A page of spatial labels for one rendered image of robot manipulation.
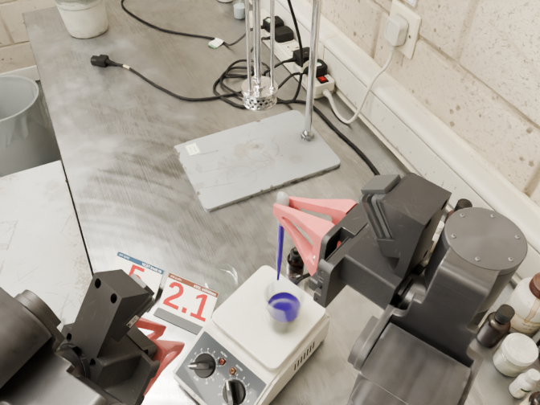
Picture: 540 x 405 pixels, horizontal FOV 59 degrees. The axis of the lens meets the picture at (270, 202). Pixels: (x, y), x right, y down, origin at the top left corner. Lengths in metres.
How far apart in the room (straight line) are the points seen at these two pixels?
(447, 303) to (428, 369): 0.05
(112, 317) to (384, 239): 0.26
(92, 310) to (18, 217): 0.54
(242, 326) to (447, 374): 0.36
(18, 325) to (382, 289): 0.29
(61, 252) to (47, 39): 0.76
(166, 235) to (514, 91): 0.62
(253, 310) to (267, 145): 0.44
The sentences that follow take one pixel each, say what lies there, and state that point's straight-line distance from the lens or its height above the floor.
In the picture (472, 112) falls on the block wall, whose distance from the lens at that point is 0.91.
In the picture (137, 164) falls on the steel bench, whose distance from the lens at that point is 1.03.
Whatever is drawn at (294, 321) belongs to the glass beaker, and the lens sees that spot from 0.64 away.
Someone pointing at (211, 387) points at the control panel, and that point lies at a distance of 0.70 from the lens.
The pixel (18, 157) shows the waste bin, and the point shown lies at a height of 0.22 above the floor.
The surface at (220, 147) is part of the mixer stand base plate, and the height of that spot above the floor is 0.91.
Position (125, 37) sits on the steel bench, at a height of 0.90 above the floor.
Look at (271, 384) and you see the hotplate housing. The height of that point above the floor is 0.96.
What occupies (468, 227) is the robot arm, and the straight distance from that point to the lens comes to 0.38.
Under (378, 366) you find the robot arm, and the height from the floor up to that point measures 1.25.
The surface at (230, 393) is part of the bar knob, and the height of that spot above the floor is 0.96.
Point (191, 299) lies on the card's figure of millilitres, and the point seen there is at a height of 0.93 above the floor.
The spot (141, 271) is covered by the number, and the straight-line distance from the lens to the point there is 0.82.
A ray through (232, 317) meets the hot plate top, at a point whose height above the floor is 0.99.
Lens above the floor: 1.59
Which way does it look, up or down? 48 degrees down
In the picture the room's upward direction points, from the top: straight up
